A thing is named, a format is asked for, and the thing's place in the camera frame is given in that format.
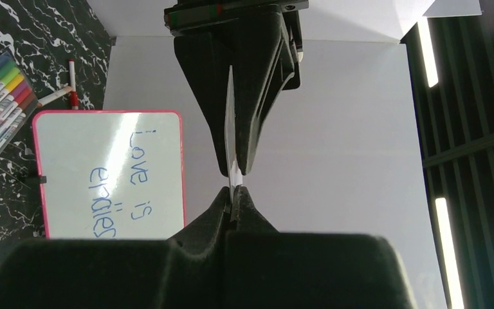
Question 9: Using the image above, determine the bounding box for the pack of coloured markers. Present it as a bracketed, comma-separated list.
[0, 51, 39, 154]

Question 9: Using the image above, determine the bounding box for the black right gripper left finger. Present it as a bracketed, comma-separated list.
[0, 187, 230, 308]

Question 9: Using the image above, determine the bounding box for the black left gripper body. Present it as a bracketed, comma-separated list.
[163, 1, 309, 36]

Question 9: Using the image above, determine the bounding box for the red capped white marker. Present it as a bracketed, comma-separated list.
[68, 59, 79, 110]

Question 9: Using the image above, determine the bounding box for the white marker pen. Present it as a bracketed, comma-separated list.
[37, 86, 73, 108]

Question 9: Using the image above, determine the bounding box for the pink framed whiteboard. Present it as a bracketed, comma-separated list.
[32, 110, 186, 239]

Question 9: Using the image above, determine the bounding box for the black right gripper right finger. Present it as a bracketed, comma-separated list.
[225, 187, 416, 308]

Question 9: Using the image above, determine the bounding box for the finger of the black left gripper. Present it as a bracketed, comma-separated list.
[233, 10, 295, 175]
[174, 33, 232, 177]

